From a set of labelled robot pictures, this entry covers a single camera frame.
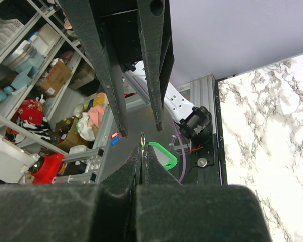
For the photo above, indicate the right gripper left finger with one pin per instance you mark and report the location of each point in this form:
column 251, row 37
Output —
column 71, row 212

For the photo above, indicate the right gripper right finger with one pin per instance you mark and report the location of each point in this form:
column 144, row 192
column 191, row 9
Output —
column 169, row 211

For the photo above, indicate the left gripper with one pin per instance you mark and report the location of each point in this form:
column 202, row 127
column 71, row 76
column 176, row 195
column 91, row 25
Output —
column 113, row 33

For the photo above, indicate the metal keyring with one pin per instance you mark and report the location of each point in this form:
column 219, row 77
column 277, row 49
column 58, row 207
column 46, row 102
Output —
column 142, row 140

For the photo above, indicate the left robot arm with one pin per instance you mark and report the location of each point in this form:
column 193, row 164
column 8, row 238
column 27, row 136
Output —
column 115, row 34

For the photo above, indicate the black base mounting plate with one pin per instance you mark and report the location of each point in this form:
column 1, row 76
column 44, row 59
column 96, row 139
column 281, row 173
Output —
column 212, row 141

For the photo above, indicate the storage shelf rack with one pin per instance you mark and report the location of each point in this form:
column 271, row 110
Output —
column 47, row 84

